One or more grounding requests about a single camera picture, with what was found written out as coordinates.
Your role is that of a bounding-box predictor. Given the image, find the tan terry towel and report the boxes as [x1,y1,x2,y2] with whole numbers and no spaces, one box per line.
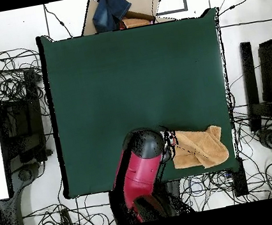
[167,122,232,175]

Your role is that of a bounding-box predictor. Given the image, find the dark green table cloth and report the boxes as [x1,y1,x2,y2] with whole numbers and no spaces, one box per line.
[34,4,247,201]

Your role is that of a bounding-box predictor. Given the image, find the small black box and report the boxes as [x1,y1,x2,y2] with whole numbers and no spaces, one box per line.
[228,158,250,198]

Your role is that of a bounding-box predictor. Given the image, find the folded tan towel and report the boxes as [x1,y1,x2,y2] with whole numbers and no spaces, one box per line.
[120,13,153,30]

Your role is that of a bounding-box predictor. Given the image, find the dark brown cloth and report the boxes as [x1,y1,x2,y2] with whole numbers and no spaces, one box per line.
[123,6,157,27]

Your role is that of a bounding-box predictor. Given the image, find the black power strip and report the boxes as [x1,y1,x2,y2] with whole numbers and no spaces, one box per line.
[59,206,75,225]

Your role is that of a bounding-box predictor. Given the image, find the black equipment stand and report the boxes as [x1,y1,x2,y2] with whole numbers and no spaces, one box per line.
[0,67,54,169]

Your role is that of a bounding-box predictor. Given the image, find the blue jeans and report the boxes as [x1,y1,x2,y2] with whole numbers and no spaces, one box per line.
[88,0,136,34]

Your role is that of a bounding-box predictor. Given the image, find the grey chair base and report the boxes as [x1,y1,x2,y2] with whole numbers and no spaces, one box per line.
[0,160,53,225]

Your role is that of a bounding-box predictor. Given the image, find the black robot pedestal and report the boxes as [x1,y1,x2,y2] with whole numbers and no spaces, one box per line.
[164,178,184,199]

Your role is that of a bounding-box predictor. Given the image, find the black frame stand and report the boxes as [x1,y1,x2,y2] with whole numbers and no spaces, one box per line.
[235,36,272,134]

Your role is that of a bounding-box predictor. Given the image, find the thin black cable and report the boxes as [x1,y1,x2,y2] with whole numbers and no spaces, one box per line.
[43,0,73,42]

